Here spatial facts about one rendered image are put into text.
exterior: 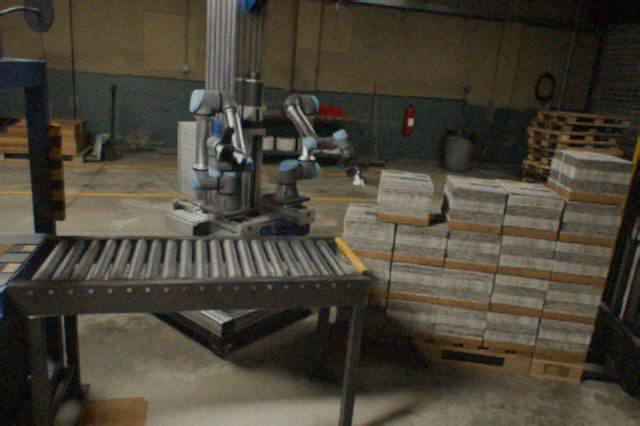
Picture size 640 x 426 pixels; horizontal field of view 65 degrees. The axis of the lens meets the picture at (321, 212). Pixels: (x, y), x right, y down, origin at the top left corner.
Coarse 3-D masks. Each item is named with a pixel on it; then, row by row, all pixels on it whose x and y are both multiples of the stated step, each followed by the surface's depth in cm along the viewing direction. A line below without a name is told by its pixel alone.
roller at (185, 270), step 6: (186, 240) 234; (186, 246) 226; (186, 252) 219; (180, 258) 215; (186, 258) 212; (180, 264) 208; (186, 264) 206; (180, 270) 202; (186, 270) 200; (180, 276) 196; (186, 276) 195
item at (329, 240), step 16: (48, 240) 221; (176, 240) 234; (192, 240) 236; (208, 240) 238; (224, 240) 240; (288, 240) 248; (304, 240) 250; (64, 256) 224; (192, 256) 238; (208, 256) 240; (224, 256) 242
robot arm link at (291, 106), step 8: (296, 96) 313; (288, 104) 307; (296, 104) 308; (288, 112) 308; (296, 112) 304; (296, 120) 301; (304, 120) 300; (304, 128) 296; (304, 136) 294; (312, 136) 291; (304, 144) 291; (312, 144) 288; (320, 144) 291
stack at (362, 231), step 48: (384, 240) 284; (432, 240) 281; (480, 240) 277; (528, 240) 274; (384, 288) 291; (432, 288) 288; (480, 288) 283; (528, 288) 281; (336, 336) 303; (384, 336) 299; (480, 336) 292; (528, 336) 288
